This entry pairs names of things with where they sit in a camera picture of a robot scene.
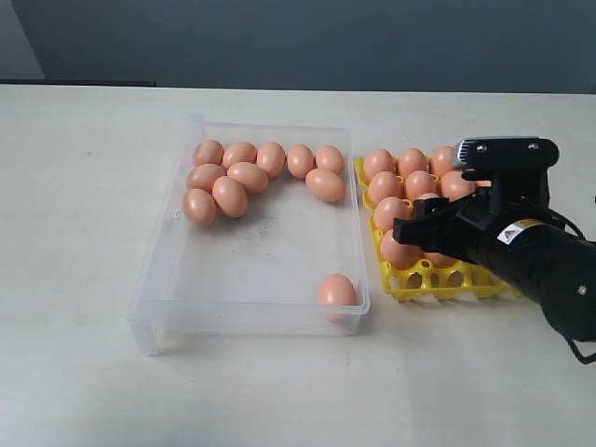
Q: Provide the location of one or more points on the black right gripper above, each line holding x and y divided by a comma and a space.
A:
519, 245

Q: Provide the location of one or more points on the brown egg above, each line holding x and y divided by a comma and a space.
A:
419, 182
388, 210
329, 157
239, 152
271, 158
199, 207
300, 160
454, 186
385, 184
208, 152

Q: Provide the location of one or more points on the brown egg placed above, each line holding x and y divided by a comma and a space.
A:
377, 161
411, 160
442, 161

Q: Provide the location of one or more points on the yellow plastic egg tray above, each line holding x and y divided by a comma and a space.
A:
444, 283

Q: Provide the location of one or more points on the brown egg front right corner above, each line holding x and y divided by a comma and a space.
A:
337, 290

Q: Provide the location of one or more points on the clear plastic bin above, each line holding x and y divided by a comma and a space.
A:
258, 274

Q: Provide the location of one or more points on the black object behind table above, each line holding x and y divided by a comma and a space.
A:
79, 83

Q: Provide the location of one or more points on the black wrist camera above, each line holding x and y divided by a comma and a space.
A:
516, 166

